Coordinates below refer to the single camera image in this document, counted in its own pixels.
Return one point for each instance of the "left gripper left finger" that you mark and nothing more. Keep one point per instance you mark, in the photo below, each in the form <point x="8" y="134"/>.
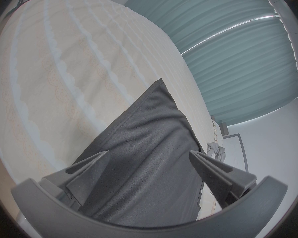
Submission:
<point x="85" y="180"/>

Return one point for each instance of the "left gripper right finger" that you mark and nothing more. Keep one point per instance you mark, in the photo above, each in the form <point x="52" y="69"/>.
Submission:
<point x="217" y="180"/>

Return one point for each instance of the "black T-shirt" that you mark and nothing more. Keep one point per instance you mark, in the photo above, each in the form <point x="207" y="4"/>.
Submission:
<point x="149" y="157"/>

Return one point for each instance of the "pile of clothes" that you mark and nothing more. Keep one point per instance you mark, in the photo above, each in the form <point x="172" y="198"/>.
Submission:
<point x="214" y="151"/>

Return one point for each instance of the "bed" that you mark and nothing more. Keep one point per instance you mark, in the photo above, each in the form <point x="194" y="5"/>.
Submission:
<point x="77" y="71"/>

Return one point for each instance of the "white printed pillow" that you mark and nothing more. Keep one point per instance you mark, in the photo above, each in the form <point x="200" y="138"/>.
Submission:
<point x="216" y="132"/>

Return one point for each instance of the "grey bedside table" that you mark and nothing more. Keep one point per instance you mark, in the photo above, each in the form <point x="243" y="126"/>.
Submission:
<point x="224" y="128"/>

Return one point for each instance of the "blue-green curtain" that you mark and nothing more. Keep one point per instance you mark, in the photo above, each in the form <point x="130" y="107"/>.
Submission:
<point x="245" y="73"/>
<point x="201" y="13"/>

